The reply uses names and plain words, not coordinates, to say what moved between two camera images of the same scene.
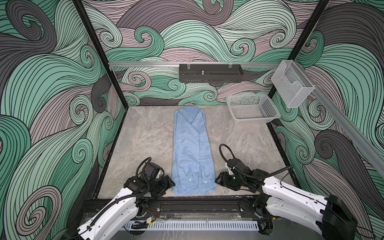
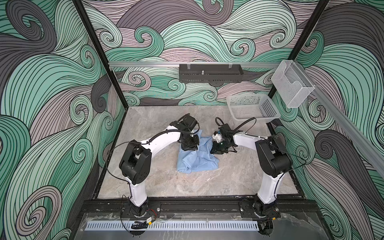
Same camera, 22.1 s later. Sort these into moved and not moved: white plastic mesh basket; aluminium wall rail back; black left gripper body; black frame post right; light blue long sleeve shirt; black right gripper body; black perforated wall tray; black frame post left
Moved: black right gripper body; light blue long sleeve shirt; black left gripper body
Not moved: white plastic mesh basket; black perforated wall tray; aluminium wall rail back; black frame post right; black frame post left
